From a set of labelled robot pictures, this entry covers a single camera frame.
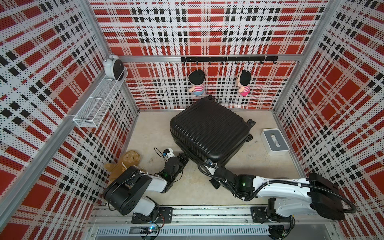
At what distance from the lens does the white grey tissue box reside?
95 centimetres

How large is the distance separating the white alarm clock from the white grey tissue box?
3.22 ft

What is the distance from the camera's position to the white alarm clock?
78 centimetres
